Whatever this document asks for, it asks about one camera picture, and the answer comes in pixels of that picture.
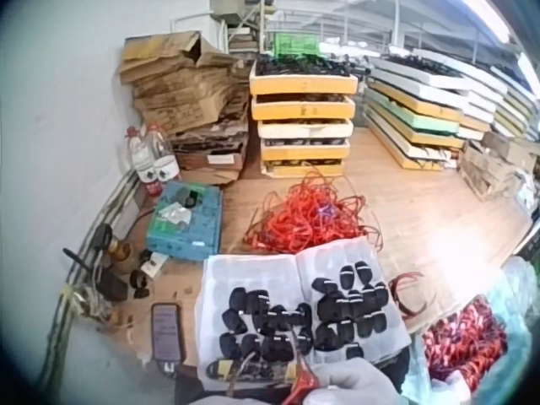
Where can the person's right hand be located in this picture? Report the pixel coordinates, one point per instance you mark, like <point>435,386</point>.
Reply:
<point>354,386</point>

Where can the person's right fingers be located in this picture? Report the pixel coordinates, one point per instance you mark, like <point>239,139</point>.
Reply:
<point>333,394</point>

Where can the group of black plastic parts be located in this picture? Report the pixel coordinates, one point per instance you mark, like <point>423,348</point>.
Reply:
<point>337,308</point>

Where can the black part with yellow label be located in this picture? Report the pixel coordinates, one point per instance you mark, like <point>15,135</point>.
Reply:
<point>236,369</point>

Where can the white foam parts tray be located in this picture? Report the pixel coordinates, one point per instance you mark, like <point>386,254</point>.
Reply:
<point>249,274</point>

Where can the black smartphone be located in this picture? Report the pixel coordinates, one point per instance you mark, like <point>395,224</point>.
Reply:
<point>166,333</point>

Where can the blue plastic crate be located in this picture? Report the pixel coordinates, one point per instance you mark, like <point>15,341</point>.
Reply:
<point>185,228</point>

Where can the black tape roll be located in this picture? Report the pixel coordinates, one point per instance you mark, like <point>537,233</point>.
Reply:
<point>139,283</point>

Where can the small black box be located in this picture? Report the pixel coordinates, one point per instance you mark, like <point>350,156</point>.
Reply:
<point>111,284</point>

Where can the stack of yellow-white trays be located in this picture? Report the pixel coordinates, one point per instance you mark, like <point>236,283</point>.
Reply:
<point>301,118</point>

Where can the cardboard boxes heap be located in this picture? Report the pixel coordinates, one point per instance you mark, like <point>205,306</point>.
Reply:
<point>493,164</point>

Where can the clear plastic water bottle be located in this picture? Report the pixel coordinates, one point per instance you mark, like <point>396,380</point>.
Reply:
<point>141,156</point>
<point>165,162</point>

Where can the leaning stack of coloured trays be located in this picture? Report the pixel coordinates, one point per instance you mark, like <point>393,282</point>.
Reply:
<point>426,105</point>

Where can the stack of flattened cardboard cartons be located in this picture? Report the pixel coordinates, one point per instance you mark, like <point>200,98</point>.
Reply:
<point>185,97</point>

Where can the green plastic crate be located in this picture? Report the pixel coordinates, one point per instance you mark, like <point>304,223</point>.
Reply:
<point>295,44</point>

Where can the metal rack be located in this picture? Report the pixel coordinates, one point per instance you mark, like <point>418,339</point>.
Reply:
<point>242,38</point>

